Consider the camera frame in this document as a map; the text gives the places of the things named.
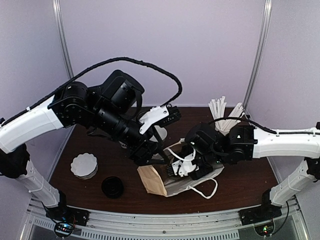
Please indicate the bundle of white wrapped straws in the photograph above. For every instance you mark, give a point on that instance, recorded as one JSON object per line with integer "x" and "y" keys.
{"x": 217, "y": 108}

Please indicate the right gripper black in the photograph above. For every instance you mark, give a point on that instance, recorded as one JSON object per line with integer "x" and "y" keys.
{"x": 195, "y": 176}

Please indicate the stack of white paper cups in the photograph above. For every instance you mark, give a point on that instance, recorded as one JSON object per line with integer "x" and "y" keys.
{"x": 123, "y": 145}

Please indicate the white scalloped ceramic dish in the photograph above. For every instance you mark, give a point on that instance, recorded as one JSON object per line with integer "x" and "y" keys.
{"x": 84, "y": 166}

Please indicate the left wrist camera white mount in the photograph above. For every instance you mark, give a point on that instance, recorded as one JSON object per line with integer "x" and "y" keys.
{"x": 161, "y": 116}

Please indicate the right aluminium corner post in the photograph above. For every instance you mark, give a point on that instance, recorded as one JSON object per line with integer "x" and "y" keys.
{"x": 263, "y": 35}

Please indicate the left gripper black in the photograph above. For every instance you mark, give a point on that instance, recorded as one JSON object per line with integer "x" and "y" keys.
{"x": 142, "y": 159}

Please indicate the left aluminium corner post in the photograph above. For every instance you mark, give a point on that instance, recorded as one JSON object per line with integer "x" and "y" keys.
{"x": 62, "y": 37}

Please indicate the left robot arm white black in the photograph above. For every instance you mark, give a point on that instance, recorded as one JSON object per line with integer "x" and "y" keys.
{"x": 102, "y": 107}

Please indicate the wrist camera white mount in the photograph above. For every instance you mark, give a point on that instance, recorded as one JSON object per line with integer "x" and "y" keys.
{"x": 181, "y": 167}
{"x": 161, "y": 116}

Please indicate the white cup holding straws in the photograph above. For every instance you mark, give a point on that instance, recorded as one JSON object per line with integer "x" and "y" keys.
{"x": 222, "y": 131}

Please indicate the stack of black lids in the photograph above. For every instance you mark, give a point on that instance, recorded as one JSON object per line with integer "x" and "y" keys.
{"x": 112, "y": 187}

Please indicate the aluminium corner post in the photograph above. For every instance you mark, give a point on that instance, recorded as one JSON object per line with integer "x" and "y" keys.
{"x": 263, "y": 35}
{"x": 62, "y": 37}

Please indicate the aluminium front rail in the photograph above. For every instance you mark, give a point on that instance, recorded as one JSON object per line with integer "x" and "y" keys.
{"x": 219, "y": 225}

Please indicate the white round ceramic bowl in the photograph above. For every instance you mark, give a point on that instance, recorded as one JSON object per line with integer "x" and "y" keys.
{"x": 161, "y": 131}

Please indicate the brown paper bag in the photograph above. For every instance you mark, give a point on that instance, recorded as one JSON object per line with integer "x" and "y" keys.
{"x": 157, "y": 182}

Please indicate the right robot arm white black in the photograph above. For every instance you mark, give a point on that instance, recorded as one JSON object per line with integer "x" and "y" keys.
{"x": 246, "y": 142}

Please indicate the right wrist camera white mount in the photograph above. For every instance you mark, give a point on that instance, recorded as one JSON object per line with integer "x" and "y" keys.
{"x": 181, "y": 167}

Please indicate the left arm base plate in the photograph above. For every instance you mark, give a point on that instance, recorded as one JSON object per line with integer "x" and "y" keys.
{"x": 71, "y": 215}

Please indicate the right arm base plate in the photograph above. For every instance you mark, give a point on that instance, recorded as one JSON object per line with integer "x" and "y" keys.
{"x": 259, "y": 214}

